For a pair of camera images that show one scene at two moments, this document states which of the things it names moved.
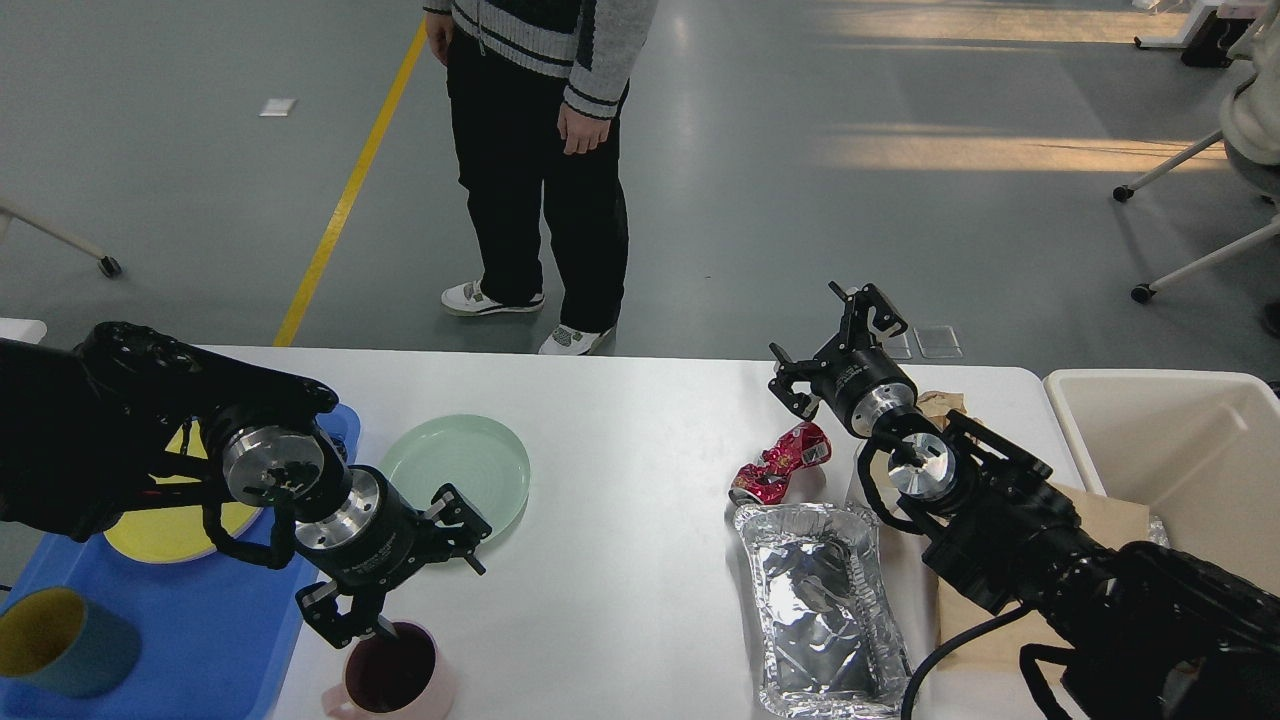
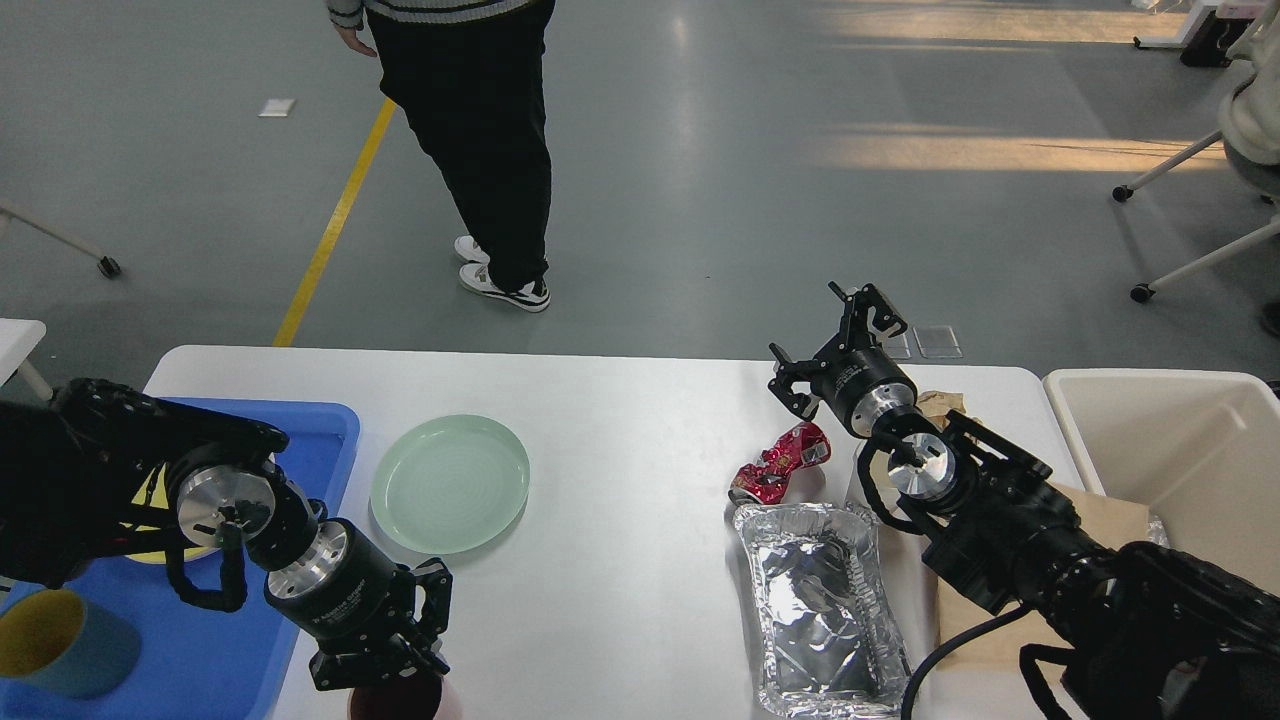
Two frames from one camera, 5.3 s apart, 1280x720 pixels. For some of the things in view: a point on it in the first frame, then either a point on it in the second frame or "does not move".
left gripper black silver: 379,536 → 341,584
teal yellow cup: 56,636 does not move
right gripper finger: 788,372 does not move
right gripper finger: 855,331 does not move
